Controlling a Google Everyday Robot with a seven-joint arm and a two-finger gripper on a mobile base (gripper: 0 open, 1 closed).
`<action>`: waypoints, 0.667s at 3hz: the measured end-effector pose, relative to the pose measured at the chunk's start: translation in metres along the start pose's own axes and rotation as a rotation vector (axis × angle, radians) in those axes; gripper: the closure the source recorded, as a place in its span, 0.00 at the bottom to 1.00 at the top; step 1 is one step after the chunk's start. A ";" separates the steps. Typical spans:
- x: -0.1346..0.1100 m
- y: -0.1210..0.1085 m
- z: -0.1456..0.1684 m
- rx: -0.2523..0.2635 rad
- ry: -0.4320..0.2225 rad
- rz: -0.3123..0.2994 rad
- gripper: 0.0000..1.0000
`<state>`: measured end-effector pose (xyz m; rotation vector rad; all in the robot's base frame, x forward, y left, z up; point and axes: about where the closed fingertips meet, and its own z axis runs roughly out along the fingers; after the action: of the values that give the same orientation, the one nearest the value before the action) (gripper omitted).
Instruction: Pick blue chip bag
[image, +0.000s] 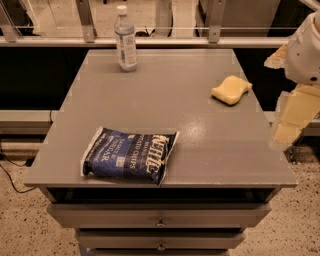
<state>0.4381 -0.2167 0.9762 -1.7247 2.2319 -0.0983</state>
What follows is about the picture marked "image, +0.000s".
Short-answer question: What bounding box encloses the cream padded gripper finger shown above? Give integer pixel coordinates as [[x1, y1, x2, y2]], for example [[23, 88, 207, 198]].
[[272, 84, 320, 145]]

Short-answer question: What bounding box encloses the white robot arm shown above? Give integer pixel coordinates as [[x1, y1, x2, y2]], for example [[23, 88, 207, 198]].
[[264, 10, 320, 144]]

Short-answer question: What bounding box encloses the blue kettle chip bag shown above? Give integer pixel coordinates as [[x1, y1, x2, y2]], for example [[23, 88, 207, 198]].
[[80, 127, 179, 185]]

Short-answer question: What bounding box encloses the yellow sponge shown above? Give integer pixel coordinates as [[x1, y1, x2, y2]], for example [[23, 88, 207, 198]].
[[211, 76, 252, 105]]

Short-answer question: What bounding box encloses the grey drawer cabinet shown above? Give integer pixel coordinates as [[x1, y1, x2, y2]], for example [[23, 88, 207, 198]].
[[25, 49, 296, 256]]

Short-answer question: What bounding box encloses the clear plastic water bottle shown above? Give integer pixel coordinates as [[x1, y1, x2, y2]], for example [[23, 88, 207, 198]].
[[114, 5, 137, 72]]

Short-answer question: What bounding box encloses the metal guard railing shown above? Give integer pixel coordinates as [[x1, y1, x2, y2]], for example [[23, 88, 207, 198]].
[[0, 0, 294, 48]]

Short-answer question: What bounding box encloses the lower grey drawer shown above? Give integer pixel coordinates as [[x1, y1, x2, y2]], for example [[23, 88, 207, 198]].
[[76, 229, 245, 250]]

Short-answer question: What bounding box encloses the grey drawer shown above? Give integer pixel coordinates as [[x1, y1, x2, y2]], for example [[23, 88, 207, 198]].
[[47, 204, 271, 229], [76, 229, 245, 250]]

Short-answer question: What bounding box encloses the upper grey drawer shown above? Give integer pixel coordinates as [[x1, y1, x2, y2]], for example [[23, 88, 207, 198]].
[[47, 204, 271, 229]]

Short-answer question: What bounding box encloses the black floor cable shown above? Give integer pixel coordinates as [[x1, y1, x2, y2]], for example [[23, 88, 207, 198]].
[[0, 141, 37, 194]]

